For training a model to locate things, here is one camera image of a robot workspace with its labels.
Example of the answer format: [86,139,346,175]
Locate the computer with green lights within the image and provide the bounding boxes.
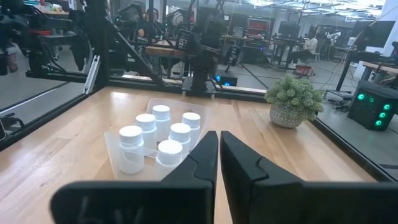
[347,80,398,132]

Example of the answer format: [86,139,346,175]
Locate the white pill bottle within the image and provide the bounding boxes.
[155,139,184,179]
[182,111,202,147]
[168,123,192,154]
[118,125,146,175]
[151,105,172,142]
[135,113,157,154]

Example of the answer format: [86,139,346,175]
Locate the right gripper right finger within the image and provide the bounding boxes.
[220,130,398,224]

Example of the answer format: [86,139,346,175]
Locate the clear plastic basket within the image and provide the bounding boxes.
[103,97,213,182]

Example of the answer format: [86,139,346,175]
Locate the silver metal bracket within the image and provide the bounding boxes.
[83,55,101,95]

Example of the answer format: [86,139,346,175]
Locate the black aluminium table frame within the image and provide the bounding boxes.
[0,0,398,183]

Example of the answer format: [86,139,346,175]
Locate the black monitor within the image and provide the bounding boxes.
[354,20,396,52]

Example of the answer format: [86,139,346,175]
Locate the green potted plant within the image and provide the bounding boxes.
[264,74,326,129]

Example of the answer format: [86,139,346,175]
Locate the person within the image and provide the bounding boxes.
[287,30,320,65]
[0,18,20,75]
[137,7,163,40]

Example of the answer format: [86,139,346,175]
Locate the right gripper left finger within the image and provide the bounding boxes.
[50,130,219,224]

